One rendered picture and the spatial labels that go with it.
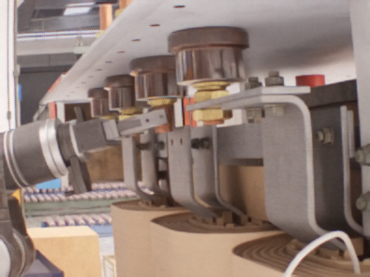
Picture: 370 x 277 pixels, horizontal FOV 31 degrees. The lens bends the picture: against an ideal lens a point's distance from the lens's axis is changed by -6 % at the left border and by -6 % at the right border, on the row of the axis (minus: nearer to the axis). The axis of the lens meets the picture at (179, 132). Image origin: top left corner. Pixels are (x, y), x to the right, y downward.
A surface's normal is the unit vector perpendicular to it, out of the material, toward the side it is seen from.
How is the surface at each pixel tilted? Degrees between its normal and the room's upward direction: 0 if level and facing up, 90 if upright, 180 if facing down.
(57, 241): 90
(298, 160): 90
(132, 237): 90
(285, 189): 90
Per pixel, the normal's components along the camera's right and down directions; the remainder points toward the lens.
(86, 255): 0.26, -0.04
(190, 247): -0.76, 0.04
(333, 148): -0.96, 0.05
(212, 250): -0.54, 0.02
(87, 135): -0.08, -0.01
